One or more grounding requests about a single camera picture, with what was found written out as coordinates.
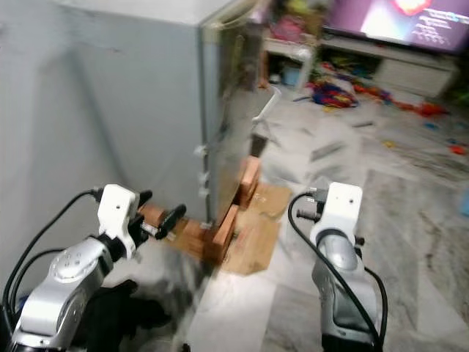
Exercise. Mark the small red toy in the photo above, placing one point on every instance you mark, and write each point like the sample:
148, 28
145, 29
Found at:
431, 109

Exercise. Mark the grey fridge door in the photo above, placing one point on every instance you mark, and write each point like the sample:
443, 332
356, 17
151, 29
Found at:
226, 110

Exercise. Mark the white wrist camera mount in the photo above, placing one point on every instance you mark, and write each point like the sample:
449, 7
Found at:
117, 209
341, 209

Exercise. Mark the red brown brick stack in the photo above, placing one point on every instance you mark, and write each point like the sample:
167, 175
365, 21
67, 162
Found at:
249, 182
212, 242

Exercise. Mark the flat screen television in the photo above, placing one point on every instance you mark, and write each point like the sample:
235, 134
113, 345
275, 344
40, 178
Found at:
440, 22

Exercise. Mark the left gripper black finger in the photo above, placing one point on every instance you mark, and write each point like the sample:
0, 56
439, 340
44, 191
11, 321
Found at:
171, 221
143, 202

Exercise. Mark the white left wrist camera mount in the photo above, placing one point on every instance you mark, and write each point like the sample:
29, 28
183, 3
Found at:
117, 209

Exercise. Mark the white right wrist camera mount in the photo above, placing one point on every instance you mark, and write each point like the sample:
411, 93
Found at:
341, 209

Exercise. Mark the small grey fridge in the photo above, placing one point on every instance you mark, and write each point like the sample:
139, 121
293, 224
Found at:
139, 95

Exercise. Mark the small blue bucket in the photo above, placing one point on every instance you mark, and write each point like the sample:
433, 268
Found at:
292, 73

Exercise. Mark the red blue toy pile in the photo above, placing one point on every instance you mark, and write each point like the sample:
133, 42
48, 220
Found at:
333, 95

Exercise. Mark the white television stand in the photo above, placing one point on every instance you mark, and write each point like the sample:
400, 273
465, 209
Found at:
410, 73

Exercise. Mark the brown cardboard sheet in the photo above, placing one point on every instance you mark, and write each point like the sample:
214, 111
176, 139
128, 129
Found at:
264, 235

